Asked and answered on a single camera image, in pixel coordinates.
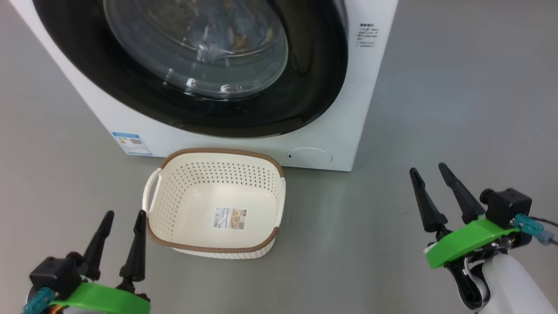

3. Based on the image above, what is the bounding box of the teal right camera cable connector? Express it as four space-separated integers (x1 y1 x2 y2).
514 214 554 245

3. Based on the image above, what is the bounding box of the white front-load washing machine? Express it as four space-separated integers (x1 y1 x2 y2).
9 0 398 171

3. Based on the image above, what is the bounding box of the blue energy label sticker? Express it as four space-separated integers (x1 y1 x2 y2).
112 132 153 156

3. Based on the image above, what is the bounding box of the black-rimmed glass washer door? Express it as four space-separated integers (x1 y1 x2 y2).
33 0 349 139

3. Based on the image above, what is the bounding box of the cream perforated basket brown rim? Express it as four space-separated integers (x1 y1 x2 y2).
142 147 287 260

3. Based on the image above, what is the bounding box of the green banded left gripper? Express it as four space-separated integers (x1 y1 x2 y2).
50 210 151 314

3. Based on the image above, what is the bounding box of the paper basket label sticker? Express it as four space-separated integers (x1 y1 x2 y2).
212 207 247 230

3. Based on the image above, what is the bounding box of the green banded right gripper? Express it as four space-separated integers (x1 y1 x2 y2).
409 163 530 310

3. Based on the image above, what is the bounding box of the teal camera cable connector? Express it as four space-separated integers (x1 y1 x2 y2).
514 214 554 245
23 287 55 314

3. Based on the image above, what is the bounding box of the round drain filter cover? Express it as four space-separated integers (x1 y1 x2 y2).
288 147 333 167

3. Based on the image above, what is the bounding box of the teal left camera cable connector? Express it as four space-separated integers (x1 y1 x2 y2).
23 287 55 314

